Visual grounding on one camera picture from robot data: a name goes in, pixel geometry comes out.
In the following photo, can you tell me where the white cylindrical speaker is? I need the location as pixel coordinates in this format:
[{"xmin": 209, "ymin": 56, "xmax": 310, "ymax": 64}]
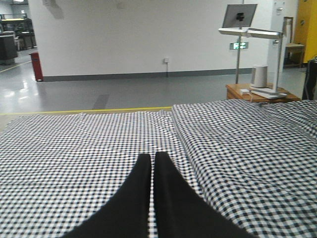
[{"xmin": 251, "ymin": 65, "xmax": 268, "ymax": 88}]

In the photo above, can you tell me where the green exit sign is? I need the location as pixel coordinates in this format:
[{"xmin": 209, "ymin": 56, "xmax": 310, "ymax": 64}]
[{"xmin": 229, "ymin": 42, "xmax": 249, "ymax": 50}]

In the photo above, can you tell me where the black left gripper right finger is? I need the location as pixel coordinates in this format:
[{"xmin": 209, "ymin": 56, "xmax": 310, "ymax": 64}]
[{"xmin": 154, "ymin": 152, "xmax": 252, "ymax": 238}]

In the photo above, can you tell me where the grey tablet on stand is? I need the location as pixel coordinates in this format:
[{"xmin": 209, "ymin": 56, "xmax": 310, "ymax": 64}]
[{"xmin": 222, "ymin": 4, "xmax": 257, "ymax": 28}]

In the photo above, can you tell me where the wooden chair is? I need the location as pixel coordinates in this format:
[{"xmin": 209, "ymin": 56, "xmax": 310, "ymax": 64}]
[{"xmin": 283, "ymin": 16, "xmax": 305, "ymax": 68}]

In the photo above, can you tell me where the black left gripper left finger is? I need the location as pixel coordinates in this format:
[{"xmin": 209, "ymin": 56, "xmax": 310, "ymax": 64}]
[{"xmin": 63, "ymin": 154, "xmax": 152, "ymax": 238}]

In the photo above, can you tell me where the wooden nightstand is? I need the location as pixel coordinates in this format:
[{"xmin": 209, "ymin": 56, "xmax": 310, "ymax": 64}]
[{"xmin": 225, "ymin": 83, "xmax": 301, "ymax": 103}]

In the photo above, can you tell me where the black white checkered bedsheet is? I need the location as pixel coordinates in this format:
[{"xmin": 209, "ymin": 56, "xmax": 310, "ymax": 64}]
[{"xmin": 0, "ymin": 100, "xmax": 317, "ymax": 238}]

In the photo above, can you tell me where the white power adapter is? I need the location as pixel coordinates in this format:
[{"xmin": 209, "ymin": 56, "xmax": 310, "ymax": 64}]
[{"xmin": 240, "ymin": 89, "xmax": 250, "ymax": 95}]

